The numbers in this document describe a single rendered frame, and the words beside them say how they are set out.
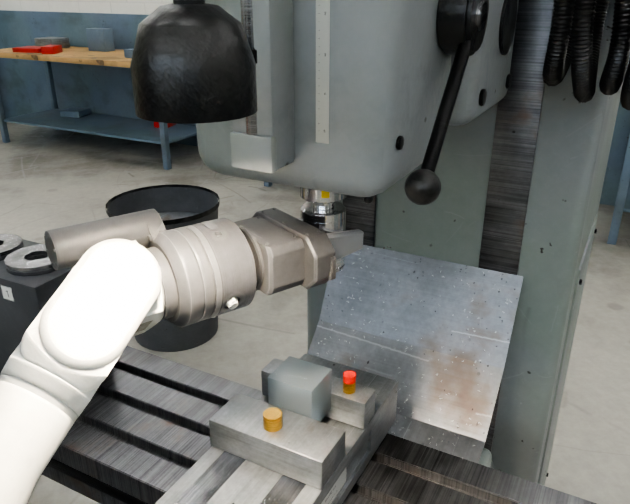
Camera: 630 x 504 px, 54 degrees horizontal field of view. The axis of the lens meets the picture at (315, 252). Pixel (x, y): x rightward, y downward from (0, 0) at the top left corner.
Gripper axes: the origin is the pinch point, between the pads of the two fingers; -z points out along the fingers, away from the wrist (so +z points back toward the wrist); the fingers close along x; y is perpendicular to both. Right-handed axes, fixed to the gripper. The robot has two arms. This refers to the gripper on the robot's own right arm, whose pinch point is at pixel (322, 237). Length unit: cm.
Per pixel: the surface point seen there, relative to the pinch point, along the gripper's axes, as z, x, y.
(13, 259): 22, 45, 13
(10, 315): 25, 42, 20
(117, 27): -194, 576, 14
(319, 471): 5.8, -7.4, 23.1
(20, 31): -134, 704, 23
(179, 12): 21.7, -15.0, -23.1
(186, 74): 22.3, -16.5, -20.0
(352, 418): -3.8, -1.6, 24.5
